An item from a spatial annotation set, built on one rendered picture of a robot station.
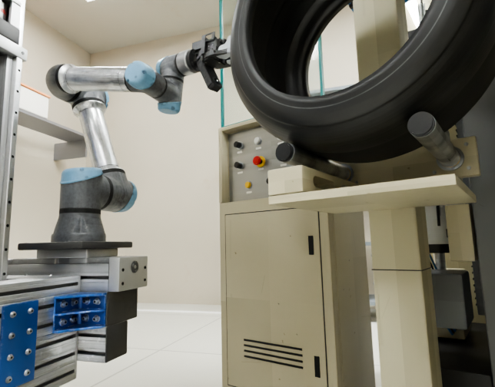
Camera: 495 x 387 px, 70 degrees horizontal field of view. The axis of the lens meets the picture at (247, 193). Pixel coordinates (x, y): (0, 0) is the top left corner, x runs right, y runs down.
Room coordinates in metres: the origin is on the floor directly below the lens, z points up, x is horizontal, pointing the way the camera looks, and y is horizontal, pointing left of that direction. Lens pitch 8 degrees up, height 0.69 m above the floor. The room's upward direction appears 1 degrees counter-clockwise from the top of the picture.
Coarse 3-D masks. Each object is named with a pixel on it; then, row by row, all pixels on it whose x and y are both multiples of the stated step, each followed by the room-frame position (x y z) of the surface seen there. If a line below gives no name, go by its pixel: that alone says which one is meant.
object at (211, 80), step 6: (198, 66) 1.02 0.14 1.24; (204, 66) 1.01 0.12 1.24; (204, 72) 1.01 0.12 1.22; (210, 72) 1.01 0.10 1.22; (204, 78) 1.01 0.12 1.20; (210, 78) 1.00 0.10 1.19; (216, 78) 1.02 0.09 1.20; (210, 84) 1.00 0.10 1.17; (216, 84) 1.00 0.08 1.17; (216, 90) 1.02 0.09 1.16
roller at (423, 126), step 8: (424, 112) 0.60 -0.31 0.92; (416, 120) 0.60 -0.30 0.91; (424, 120) 0.60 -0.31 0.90; (432, 120) 0.59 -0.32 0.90; (408, 128) 0.61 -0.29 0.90; (416, 128) 0.60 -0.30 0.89; (424, 128) 0.60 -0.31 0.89; (432, 128) 0.59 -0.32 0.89; (440, 128) 0.64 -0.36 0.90; (416, 136) 0.61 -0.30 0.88; (424, 136) 0.61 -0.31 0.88; (432, 136) 0.62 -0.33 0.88; (440, 136) 0.65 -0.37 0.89; (424, 144) 0.67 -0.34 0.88; (432, 144) 0.66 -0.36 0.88; (440, 144) 0.68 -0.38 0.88; (448, 144) 0.71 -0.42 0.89; (432, 152) 0.73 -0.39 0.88; (440, 152) 0.72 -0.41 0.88; (448, 152) 0.75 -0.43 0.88; (456, 152) 0.80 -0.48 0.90; (440, 160) 0.81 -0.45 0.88; (448, 160) 0.80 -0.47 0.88; (456, 160) 0.84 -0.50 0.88
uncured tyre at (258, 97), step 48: (240, 0) 0.79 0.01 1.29; (288, 0) 0.93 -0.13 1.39; (336, 0) 0.94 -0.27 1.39; (432, 0) 0.54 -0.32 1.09; (480, 0) 0.52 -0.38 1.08; (240, 48) 0.79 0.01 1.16; (288, 48) 1.01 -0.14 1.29; (432, 48) 0.55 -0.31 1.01; (480, 48) 0.56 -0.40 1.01; (240, 96) 0.84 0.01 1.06; (288, 96) 0.71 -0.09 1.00; (336, 96) 0.65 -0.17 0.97; (384, 96) 0.60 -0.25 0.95; (432, 96) 0.59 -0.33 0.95; (480, 96) 0.71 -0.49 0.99; (336, 144) 0.71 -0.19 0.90; (384, 144) 0.72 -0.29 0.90
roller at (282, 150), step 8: (280, 144) 0.77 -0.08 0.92; (288, 144) 0.76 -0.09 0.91; (280, 152) 0.77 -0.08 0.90; (288, 152) 0.76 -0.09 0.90; (296, 152) 0.77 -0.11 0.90; (304, 152) 0.80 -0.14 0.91; (280, 160) 0.78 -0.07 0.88; (288, 160) 0.77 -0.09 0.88; (296, 160) 0.78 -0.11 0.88; (304, 160) 0.81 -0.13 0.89; (312, 160) 0.83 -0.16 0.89; (320, 160) 0.87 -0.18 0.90; (328, 160) 0.91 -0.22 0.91; (312, 168) 0.86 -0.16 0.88; (320, 168) 0.88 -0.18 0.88; (328, 168) 0.91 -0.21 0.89; (336, 168) 0.95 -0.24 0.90; (344, 168) 1.00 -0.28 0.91; (336, 176) 0.97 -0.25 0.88; (344, 176) 1.00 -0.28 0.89
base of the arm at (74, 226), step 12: (60, 216) 1.04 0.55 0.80; (72, 216) 1.03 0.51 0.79; (84, 216) 1.04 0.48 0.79; (96, 216) 1.07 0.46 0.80; (60, 228) 1.02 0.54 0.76; (72, 228) 1.02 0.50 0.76; (84, 228) 1.03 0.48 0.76; (96, 228) 1.06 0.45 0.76; (60, 240) 1.01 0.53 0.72; (72, 240) 1.01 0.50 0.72; (84, 240) 1.02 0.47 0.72; (96, 240) 1.05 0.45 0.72
